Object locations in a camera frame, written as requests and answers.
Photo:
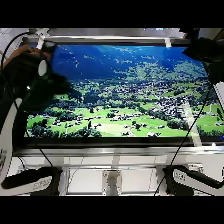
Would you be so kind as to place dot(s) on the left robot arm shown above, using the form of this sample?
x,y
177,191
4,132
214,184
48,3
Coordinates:
x,y
8,133

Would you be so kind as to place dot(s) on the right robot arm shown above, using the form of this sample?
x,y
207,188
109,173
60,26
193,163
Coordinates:
x,y
200,178

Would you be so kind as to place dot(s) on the brown garment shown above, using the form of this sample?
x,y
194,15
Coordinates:
x,y
20,53

